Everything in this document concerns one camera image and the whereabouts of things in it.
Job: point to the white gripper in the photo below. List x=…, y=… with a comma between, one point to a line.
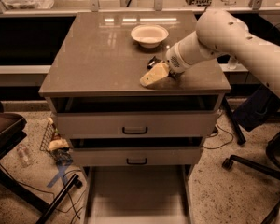
x=174, y=62

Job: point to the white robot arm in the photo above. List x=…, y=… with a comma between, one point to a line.
x=218, y=33

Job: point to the grey drawer cabinet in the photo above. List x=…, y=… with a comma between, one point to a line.
x=99, y=66

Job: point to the top white drawer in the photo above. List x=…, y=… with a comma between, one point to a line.
x=135, y=124

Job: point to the white drawer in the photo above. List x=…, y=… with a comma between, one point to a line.
x=135, y=124
x=135, y=156

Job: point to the middle white drawer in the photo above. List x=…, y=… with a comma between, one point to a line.
x=135, y=156

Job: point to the open bottom drawer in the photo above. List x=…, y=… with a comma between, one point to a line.
x=137, y=195

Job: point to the white bowl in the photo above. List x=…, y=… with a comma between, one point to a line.
x=149, y=36

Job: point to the clear plastic water bottle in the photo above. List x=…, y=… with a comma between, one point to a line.
x=232, y=63

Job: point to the dark blue cloth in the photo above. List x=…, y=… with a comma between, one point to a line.
x=256, y=109

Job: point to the black office chair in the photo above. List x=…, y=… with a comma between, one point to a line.
x=273, y=154

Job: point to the plastic bottle on floor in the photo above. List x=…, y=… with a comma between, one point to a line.
x=24, y=155

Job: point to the dark chair at left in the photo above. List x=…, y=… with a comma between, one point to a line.
x=11, y=134

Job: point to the wire basket with snacks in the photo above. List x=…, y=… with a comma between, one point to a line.
x=53, y=145

